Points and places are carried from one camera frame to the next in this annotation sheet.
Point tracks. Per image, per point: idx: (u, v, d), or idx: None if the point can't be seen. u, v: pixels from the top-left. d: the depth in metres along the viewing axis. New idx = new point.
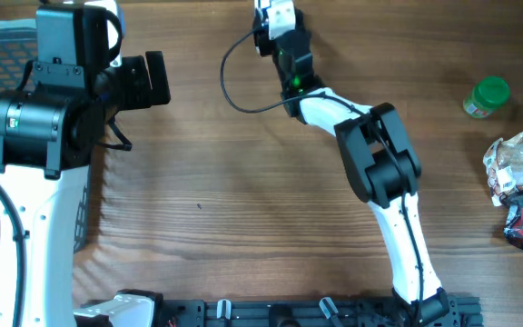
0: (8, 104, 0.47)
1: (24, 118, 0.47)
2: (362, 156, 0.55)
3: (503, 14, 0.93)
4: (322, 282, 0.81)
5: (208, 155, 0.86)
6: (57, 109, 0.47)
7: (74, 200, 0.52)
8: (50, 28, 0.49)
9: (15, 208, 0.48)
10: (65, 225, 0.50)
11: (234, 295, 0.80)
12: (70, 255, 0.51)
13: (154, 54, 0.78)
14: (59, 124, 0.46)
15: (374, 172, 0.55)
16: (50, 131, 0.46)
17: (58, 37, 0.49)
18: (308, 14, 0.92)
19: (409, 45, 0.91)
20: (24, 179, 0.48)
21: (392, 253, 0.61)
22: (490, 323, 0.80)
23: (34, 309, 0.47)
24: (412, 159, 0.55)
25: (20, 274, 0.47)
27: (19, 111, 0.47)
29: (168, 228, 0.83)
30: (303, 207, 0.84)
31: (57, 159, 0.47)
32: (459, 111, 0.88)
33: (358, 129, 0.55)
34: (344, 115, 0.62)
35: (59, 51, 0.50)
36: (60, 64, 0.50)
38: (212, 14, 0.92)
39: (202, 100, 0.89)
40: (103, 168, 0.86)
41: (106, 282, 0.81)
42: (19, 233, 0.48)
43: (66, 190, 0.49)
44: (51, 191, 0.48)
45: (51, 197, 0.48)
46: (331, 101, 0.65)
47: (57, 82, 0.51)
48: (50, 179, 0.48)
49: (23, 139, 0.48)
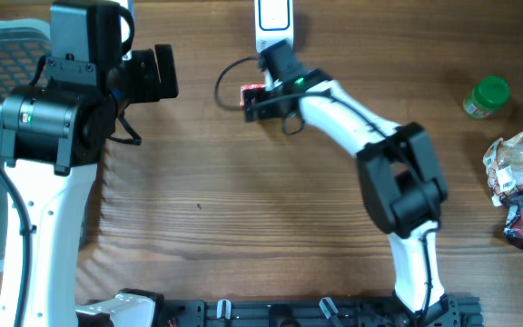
0: (22, 100, 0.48)
1: (36, 113, 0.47)
2: (387, 188, 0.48)
3: (503, 14, 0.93)
4: (322, 282, 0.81)
5: (208, 155, 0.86)
6: (69, 106, 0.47)
7: (81, 197, 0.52)
8: (64, 24, 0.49)
9: (24, 203, 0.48)
10: (73, 222, 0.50)
11: (234, 295, 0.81)
12: (75, 252, 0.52)
13: (164, 46, 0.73)
14: (72, 122, 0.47)
15: (399, 203, 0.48)
16: (62, 128, 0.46)
17: (72, 34, 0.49)
18: (308, 14, 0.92)
19: (409, 45, 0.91)
20: (34, 174, 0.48)
21: (399, 268, 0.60)
22: (490, 323, 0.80)
23: (37, 304, 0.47)
24: (439, 185, 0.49)
25: (25, 269, 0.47)
27: (32, 106, 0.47)
29: (169, 228, 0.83)
30: (303, 207, 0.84)
31: (67, 155, 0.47)
32: (460, 111, 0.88)
33: (380, 154, 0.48)
34: (361, 132, 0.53)
35: (72, 48, 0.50)
36: (73, 62, 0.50)
38: (212, 14, 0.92)
39: (202, 100, 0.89)
40: (103, 168, 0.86)
41: (107, 282, 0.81)
42: (25, 228, 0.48)
43: (75, 187, 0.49)
44: (60, 187, 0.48)
45: (59, 193, 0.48)
46: (340, 106, 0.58)
47: (71, 79, 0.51)
48: (60, 175, 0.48)
49: (34, 134, 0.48)
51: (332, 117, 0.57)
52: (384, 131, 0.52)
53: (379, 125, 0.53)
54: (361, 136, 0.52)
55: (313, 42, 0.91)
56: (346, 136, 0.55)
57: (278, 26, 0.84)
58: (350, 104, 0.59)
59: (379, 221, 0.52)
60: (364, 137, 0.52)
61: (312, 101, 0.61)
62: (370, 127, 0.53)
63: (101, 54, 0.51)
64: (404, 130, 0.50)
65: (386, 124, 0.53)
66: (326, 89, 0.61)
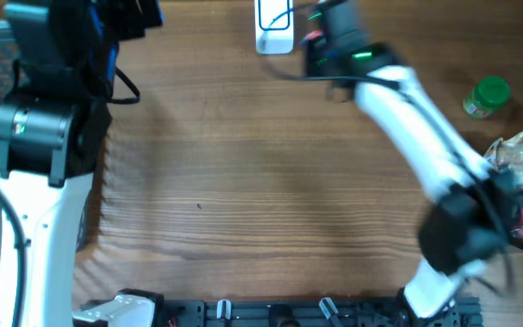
0: (14, 109, 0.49)
1: (30, 123, 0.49)
2: (455, 227, 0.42)
3: (503, 14, 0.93)
4: (322, 282, 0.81)
5: (208, 155, 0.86)
6: (63, 116, 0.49)
7: (75, 210, 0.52)
8: (24, 29, 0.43)
9: (18, 215, 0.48)
10: (67, 234, 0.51)
11: (234, 295, 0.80)
12: (71, 265, 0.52)
13: None
14: (65, 132, 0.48)
15: (460, 245, 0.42)
16: (56, 138, 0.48)
17: (36, 38, 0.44)
18: (308, 14, 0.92)
19: (409, 45, 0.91)
20: (27, 186, 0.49)
21: (423, 277, 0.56)
22: (490, 323, 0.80)
23: (32, 319, 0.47)
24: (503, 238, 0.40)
25: (20, 282, 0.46)
27: (25, 116, 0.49)
29: (168, 228, 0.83)
30: (303, 208, 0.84)
31: (62, 168, 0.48)
32: (460, 111, 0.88)
33: (465, 196, 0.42)
34: (443, 159, 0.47)
35: (42, 51, 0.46)
36: (47, 64, 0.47)
38: (212, 14, 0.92)
39: (202, 100, 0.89)
40: (103, 167, 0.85)
41: (106, 282, 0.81)
42: (20, 242, 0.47)
43: (69, 200, 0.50)
44: (54, 201, 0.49)
45: (54, 207, 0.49)
46: (413, 109, 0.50)
47: (51, 80, 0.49)
48: (54, 187, 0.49)
49: (28, 145, 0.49)
51: (401, 122, 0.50)
52: (467, 163, 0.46)
53: (460, 152, 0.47)
54: (440, 160, 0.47)
55: None
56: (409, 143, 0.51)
57: (278, 27, 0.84)
58: (429, 108, 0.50)
59: (439, 262, 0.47)
60: (457, 171, 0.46)
61: (377, 91, 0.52)
62: (453, 157, 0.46)
63: (67, 50, 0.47)
64: (495, 175, 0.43)
65: (470, 156, 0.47)
66: (398, 80, 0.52)
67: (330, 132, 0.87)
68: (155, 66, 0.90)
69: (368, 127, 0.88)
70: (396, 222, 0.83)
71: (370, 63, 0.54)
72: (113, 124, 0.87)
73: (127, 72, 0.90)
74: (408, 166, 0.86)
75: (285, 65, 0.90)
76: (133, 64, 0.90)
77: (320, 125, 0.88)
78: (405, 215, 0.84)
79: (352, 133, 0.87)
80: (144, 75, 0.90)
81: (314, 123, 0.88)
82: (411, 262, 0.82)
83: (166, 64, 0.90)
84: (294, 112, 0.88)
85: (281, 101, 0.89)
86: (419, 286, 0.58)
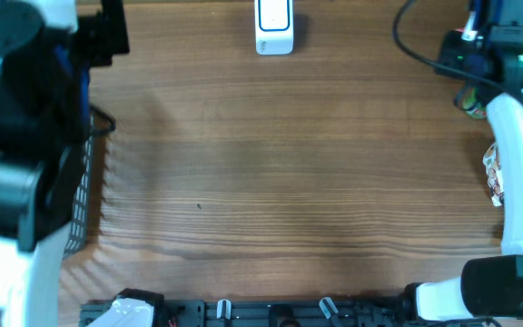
0: None
1: None
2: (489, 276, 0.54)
3: None
4: (322, 282, 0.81)
5: (208, 155, 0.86)
6: (30, 173, 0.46)
7: (49, 272, 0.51)
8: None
9: None
10: (43, 299, 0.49)
11: (234, 295, 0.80)
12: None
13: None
14: (31, 191, 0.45)
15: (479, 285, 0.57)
16: (22, 198, 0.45)
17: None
18: (308, 14, 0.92)
19: (409, 45, 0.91)
20: None
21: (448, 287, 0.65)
22: None
23: None
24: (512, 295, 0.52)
25: None
27: None
29: (169, 228, 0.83)
30: (303, 208, 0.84)
31: (30, 235, 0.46)
32: (459, 111, 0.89)
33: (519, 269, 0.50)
34: None
35: None
36: (4, 117, 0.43)
38: (212, 14, 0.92)
39: (202, 100, 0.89)
40: (103, 168, 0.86)
41: (107, 282, 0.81)
42: None
43: (41, 264, 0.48)
44: (25, 267, 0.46)
45: (26, 272, 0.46)
46: None
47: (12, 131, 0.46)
48: (25, 254, 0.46)
49: None
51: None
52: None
53: None
54: None
55: (313, 42, 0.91)
56: (514, 133, 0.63)
57: (278, 27, 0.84)
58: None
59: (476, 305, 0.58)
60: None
61: None
62: None
63: (29, 104, 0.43)
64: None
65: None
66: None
67: (330, 132, 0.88)
68: (155, 67, 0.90)
69: (368, 128, 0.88)
70: (396, 222, 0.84)
71: None
72: (114, 124, 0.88)
73: (127, 72, 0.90)
74: (408, 166, 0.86)
75: (286, 65, 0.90)
76: (133, 65, 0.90)
77: (320, 125, 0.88)
78: (405, 215, 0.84)
79: (352, 133, 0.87)
80: (144, 76, 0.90)
81: (314, 124, 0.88)
82: (411, 262, 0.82)
83: (166, 64, 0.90)
84: (294, 112, 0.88)
85: (281, 102, 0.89)
86: (439, 294, 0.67)
